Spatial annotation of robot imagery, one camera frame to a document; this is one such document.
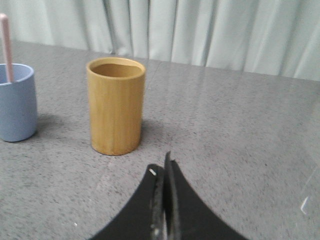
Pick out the bamboo cylinder holder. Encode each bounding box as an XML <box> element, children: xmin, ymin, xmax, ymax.
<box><xmin>86</xmin><ymin>57</ymin><xmax>146</xmax><ymax>156</ymax></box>

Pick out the white curtain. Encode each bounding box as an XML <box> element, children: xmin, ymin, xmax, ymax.
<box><xmin>0</xmin><ymin>0</ymin><xmax>320</xmax><ymax>81</ymax></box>

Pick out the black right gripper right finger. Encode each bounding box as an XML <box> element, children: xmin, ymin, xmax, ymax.
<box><xmin>163</xmin><ymin>152</ymin><xmax>245</xmax><ymax>240</ymax></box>

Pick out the blue plastic cup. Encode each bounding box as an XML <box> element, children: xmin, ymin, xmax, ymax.
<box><xmin>0</xmin><ymin>63</ymin><xmax>38</xmax><ymax>142</ymax></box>

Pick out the pink chopstick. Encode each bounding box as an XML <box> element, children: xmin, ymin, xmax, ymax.
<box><xmin>0</xmin><ymin>13</ymin><xmax>14</xmax><ymax>83</ymax></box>

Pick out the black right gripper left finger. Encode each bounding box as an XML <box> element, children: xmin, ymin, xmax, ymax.
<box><xmin>92</xmin><ymin>164</ymin><xmax>164</xmax><ymax>240</ymax></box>

